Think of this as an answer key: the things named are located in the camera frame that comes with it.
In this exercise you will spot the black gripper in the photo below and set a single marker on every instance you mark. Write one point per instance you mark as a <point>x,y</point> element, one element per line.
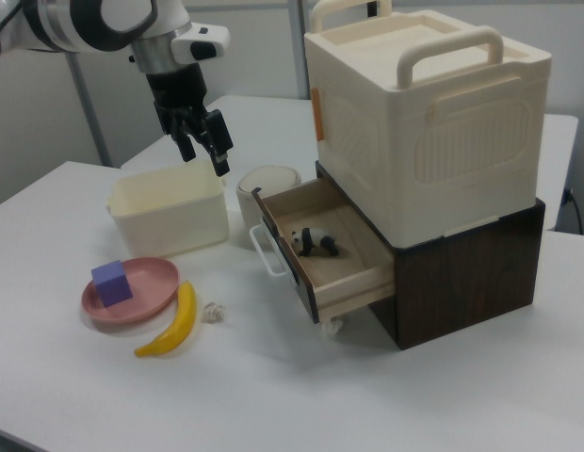
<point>176,92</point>

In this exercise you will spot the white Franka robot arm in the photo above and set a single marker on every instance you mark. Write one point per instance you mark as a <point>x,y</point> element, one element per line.
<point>85,23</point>

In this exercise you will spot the dark wood drawer cabinet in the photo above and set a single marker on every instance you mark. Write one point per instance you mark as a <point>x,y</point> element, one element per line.
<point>461,287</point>

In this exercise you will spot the cream rectangular plastic bin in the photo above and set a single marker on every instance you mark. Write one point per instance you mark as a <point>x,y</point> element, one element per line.
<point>174,221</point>

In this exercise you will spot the toy panda figure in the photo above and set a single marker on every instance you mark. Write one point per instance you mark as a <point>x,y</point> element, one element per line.
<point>313,239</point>

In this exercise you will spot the pink plate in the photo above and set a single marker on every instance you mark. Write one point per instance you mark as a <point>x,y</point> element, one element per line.
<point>148,292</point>

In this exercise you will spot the purple cube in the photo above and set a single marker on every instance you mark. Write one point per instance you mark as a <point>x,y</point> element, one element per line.
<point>112,285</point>

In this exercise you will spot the yellow banana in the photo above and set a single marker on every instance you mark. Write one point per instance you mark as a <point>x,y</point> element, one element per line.
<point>181,320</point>

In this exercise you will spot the white garlic bulb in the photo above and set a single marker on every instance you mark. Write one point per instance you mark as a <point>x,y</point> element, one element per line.
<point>332,328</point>

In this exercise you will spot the grey slanted partition post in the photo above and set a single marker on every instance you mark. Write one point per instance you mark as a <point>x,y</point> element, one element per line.
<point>92,108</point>

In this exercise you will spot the grey vertical partition post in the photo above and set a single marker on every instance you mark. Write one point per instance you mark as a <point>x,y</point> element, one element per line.
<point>299,52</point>

